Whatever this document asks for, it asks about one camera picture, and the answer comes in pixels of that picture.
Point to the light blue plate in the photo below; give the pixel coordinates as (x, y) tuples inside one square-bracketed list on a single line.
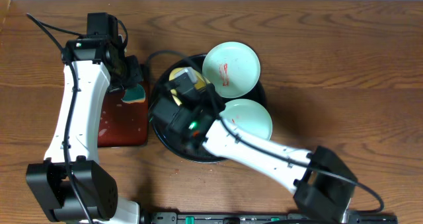
[(250, 116), (233, 68)]

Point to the black rectangular tray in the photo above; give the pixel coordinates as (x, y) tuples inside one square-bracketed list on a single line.
[(121, 124)]

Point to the black round tray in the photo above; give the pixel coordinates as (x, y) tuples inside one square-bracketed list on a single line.
[(171, 141)]

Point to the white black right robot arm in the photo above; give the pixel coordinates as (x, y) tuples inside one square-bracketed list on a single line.
[(321, 184)]

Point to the green orange sponge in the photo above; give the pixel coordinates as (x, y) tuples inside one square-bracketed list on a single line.
[(135, 94)]

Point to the yellow plate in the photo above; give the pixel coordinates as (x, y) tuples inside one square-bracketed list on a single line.
[(200, 85)]

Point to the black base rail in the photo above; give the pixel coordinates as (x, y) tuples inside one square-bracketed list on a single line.
[(207, 218)]

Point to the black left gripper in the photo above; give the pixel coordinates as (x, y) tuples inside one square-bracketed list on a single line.
[(137, 75)]

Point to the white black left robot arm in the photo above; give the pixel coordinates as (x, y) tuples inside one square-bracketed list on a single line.
[(69, 184)]

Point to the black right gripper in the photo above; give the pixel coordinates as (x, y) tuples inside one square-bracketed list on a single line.
[(208, 94)]

